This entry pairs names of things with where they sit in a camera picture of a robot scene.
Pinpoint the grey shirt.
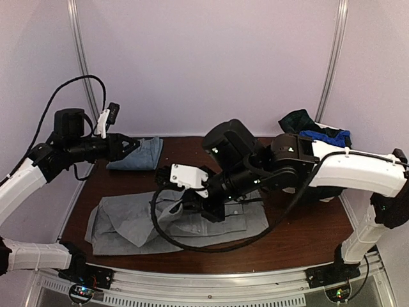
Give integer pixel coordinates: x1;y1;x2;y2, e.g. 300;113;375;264
84;188;269;256

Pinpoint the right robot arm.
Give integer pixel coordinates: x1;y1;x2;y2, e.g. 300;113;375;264
170;119;408;283

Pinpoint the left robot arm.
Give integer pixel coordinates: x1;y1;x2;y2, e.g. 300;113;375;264
1;102;140;284

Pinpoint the right black cable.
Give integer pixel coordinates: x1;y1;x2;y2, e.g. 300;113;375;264
150;150;330;253

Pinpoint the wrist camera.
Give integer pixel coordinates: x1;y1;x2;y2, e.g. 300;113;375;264
155;164;210;198
93;102;120;139

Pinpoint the right aluminium post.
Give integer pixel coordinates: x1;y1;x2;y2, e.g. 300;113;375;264
315;0;349;122

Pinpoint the dark green plaid garment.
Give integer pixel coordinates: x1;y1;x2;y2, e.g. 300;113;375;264
279;109;343;204

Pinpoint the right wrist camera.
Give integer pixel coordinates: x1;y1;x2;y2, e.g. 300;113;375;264
155;164;210;198

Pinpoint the blue cloth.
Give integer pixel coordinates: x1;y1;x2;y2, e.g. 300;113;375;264
299;130;352;148

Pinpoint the left aluminium post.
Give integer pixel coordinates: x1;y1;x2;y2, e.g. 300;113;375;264
67;0;99;122

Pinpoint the aluminium post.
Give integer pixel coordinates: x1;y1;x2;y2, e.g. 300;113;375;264
315;0;349;122
67;0;99;122

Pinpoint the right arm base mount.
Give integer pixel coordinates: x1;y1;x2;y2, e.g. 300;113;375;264
304;245;360;304

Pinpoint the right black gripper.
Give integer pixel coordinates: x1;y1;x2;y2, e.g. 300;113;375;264
176;162;265;223

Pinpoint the light blue denim skirt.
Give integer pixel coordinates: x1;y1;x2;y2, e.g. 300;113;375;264
106;136;164;171

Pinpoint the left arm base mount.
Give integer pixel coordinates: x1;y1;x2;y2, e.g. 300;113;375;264
56;242;114;306

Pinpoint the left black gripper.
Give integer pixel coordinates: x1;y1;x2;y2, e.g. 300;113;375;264
66;133;141;164

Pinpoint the black cable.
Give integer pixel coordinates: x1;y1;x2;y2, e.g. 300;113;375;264
150;150;330;253
0;75;108;186

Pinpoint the aluminium front rail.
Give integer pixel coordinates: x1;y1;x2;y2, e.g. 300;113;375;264
31;249;394;307

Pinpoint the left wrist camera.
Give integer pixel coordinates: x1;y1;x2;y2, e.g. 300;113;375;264
93;102;120;139

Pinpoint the left black cable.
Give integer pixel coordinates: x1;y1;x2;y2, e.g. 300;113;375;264
0;75;108;186

